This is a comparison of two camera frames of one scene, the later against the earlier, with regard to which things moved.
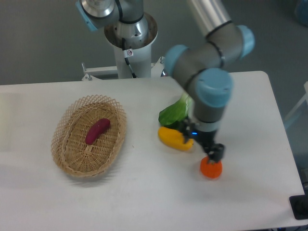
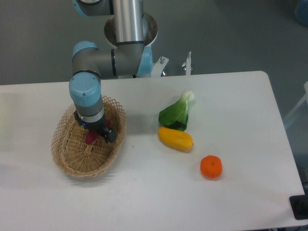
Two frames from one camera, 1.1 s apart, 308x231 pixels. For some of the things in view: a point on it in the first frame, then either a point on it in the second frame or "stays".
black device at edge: (299, 204) stays
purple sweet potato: (100, 128) stays
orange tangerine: (212, 170) stays
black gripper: (215, 151) → (109, 135)
